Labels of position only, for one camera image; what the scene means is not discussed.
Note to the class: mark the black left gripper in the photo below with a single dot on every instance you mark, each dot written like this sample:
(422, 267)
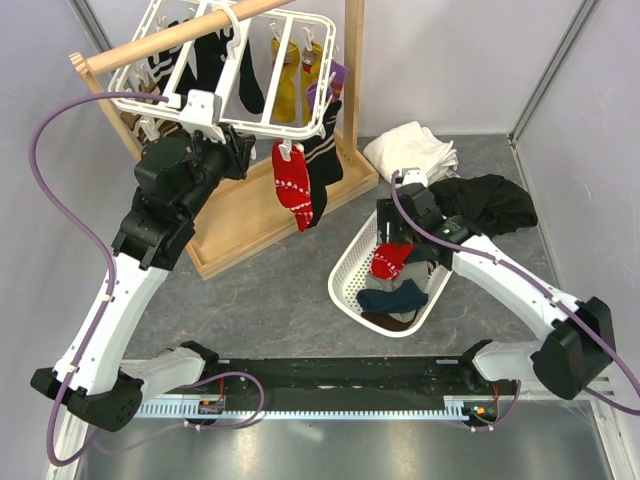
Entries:
(239, 150)

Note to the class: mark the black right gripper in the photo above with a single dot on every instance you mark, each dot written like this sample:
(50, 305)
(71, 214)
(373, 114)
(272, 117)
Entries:
(386, 213)

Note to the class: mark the red patterned Christmas sock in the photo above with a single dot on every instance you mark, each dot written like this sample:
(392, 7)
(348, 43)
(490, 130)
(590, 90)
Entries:
(389, 259)

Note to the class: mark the white plastic clip hanger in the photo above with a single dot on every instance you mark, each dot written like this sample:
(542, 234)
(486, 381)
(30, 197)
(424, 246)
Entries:
(170, 104)

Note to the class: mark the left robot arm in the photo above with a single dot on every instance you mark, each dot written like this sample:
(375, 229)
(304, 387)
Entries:
(175, 180)

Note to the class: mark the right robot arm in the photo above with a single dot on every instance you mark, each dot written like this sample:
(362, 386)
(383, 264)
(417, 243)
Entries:
(573, 338)

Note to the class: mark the folded white towel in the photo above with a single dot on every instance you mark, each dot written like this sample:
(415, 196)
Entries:
(411, 146)

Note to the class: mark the grey sock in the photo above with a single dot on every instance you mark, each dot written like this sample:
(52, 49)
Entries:
(417, 268)

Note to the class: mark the crumpled black cloth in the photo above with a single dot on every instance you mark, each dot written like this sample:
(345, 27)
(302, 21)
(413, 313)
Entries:
(492, 203)

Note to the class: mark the navy blue sock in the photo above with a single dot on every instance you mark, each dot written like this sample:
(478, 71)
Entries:
(408, 297)

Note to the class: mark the brown striped sock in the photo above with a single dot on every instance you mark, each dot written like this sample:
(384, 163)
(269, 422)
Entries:
(146, 129)

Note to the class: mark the plain black sock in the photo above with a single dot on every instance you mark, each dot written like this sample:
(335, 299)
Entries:
(211, 53)

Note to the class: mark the white perforated laundry basket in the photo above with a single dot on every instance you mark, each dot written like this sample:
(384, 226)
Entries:
(348, 277)

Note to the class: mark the black sock white stripes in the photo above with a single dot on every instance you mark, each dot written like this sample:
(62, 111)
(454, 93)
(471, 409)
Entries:
(161, 66)

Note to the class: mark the yellow reindeer sock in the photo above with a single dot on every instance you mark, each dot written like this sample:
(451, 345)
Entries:
(300, 71)

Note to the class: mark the brown sock in basket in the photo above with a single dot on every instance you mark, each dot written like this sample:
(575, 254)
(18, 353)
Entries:
(389, 322)

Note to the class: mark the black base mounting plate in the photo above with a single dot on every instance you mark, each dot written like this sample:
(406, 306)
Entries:
(351, 388)

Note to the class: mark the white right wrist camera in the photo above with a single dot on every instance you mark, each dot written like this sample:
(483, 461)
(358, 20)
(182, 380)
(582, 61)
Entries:
(408, 176)

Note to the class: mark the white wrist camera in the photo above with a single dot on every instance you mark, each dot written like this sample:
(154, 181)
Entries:
(202, 113)
(408, 176)

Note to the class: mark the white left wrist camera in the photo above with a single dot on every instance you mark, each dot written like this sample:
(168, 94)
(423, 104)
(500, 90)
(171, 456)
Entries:
(202, 113)

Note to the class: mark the aluminium rail frame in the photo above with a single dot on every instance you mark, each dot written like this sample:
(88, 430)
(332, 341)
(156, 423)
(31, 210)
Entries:
(529, 434)

